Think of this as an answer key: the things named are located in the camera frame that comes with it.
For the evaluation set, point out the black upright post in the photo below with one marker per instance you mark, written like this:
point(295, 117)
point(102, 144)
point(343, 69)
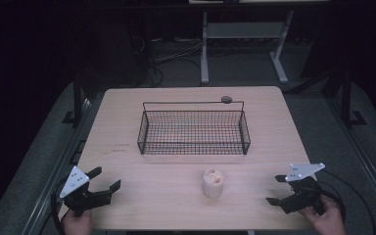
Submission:
point(77, 98)

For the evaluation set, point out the small grey round object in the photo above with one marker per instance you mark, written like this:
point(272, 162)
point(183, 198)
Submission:
point(226, 99)

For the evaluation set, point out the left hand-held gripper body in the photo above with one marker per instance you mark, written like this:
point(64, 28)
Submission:
point(75, 178)

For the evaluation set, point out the person's left hand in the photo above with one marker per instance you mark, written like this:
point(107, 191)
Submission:
point(77, 225)

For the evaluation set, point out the white metal stand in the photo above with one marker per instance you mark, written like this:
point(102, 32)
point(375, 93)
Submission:
point(241, 30)

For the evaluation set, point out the person's right hand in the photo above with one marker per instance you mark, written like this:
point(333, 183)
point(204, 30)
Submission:
point(328, 222)

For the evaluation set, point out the aluminium frame rail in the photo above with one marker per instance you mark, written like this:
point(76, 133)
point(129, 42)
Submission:
point(50, 182)
point(368, 163)

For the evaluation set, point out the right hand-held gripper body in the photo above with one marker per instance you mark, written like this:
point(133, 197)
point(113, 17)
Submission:
point(303, 196)

